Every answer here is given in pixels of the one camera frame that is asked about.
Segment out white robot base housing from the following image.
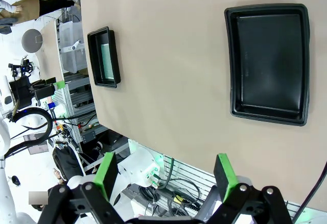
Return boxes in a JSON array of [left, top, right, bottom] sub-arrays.
[[112, 146, 165, 199]]

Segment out person in black top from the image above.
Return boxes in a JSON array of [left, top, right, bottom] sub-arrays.
[[28, 146, 85, 212]]

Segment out bundle of black cables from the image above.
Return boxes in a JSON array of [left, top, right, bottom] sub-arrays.
[[139, 178, 204, 218]]

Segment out left arm black cable sleeve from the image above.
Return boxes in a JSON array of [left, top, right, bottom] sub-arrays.
[[5, 107, 54, 158]]

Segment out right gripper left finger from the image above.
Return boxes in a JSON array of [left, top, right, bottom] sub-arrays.
[[38, 152, 126, 224]]

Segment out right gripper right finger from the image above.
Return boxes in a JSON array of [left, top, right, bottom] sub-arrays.
[[204, 153, 293, 224]]

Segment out person in beige shirt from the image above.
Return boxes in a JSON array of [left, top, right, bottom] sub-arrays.
[[11, 0, 81, 27]]

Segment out translucent plastic storage bin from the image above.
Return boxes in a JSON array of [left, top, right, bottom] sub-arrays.
[[59, 21, 87, 73]]

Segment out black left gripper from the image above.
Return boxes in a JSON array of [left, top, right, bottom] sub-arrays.
[[9, 77, 66, 109]]

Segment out aluminium profile frame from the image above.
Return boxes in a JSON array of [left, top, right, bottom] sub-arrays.
[[63, 72, 109, 144]]

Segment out grey slotted mounting plate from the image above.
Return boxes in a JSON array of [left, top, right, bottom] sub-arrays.
[[157, 155, 220, 211]]

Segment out black plastic ESD tray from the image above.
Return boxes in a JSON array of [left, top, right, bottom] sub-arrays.
[[87, 26, 122, 89], [224, 3, 311, 127]]

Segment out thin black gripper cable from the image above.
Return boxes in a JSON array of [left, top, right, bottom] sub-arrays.
[[291, 161, 327, 224]]

